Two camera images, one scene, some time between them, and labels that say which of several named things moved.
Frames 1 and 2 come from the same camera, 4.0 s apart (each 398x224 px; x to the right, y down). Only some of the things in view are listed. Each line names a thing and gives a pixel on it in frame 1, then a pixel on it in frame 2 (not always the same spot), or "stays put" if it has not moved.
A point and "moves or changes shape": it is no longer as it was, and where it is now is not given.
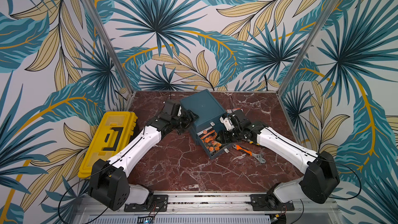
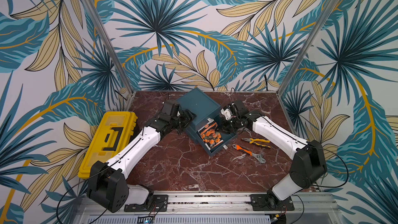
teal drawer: x=223 y=149 to x=212 y=140
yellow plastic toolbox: x=114 y=131 stays put
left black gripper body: x=184 y=121 stays put
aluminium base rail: x=212 y=209 stays put
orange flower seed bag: x=209 y=138 moves or changes shape
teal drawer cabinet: x=206 y=128 stays put
